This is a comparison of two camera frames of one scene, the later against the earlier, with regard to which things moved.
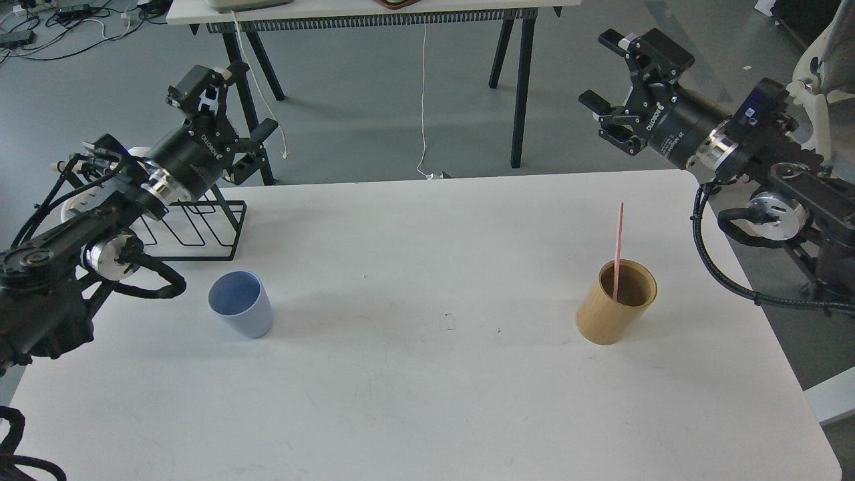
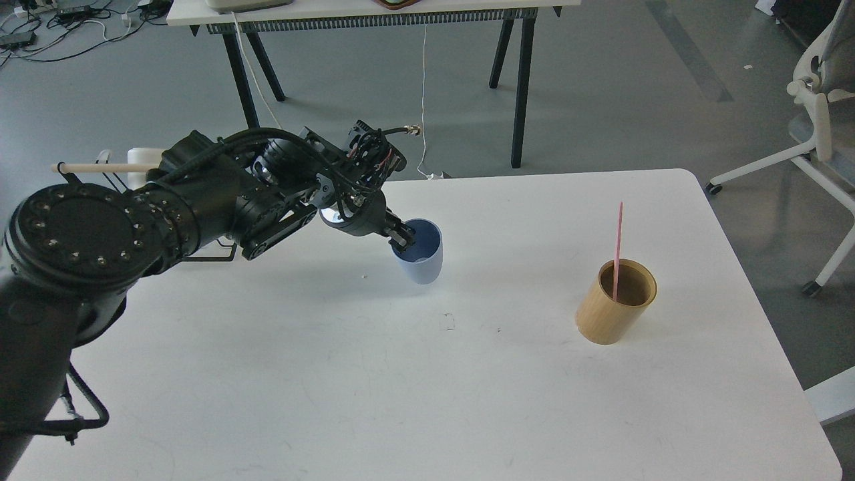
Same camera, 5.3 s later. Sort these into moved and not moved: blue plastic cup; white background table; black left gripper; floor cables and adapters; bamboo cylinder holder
Moved: black left gripper; blue plastic cup
Not moved: white background table; floor cables and adapters; bamboo cylinder holder
